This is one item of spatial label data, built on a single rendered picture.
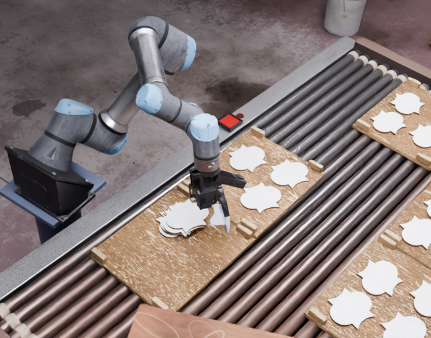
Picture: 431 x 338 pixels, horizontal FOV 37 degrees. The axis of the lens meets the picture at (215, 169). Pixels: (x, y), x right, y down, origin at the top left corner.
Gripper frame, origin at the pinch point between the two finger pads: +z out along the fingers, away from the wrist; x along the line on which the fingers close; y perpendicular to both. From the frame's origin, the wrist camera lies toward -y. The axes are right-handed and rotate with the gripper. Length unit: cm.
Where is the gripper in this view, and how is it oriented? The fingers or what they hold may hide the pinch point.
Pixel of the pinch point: (218, 219)
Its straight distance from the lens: 197.7
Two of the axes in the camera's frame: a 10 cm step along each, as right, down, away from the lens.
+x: 4.5, 4.8, -7.6
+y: -8.9, 2.9, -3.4
